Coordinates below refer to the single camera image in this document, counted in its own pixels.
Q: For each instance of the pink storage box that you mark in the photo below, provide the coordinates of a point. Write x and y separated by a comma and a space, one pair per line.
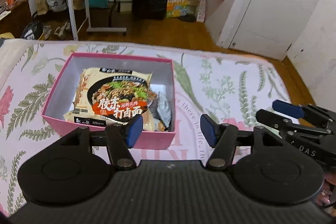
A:
62, 95

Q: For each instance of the colourful gift box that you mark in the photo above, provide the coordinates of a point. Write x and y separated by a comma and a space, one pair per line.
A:
176, 8

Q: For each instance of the person's right hand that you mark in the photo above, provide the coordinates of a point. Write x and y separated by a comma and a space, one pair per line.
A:
326, 197

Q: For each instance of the white door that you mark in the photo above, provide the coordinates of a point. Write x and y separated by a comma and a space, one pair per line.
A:
270, 27

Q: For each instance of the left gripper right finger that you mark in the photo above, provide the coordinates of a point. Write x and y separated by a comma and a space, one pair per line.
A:
222, 138

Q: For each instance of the floral bed sheet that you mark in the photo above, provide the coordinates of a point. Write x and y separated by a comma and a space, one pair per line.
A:
229, 88

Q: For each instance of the instant noodle bag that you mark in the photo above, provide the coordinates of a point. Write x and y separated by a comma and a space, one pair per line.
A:
107, 96

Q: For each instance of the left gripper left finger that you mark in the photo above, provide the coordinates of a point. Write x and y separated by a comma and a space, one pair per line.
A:
122, 138

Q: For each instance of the white snack bar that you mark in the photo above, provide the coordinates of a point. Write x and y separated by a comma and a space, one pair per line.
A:
162, 113

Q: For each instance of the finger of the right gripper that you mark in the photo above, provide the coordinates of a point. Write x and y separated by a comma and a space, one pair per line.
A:
288, 109
283, 124

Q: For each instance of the wooden nightstand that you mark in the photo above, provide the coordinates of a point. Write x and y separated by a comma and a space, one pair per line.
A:
16, 21

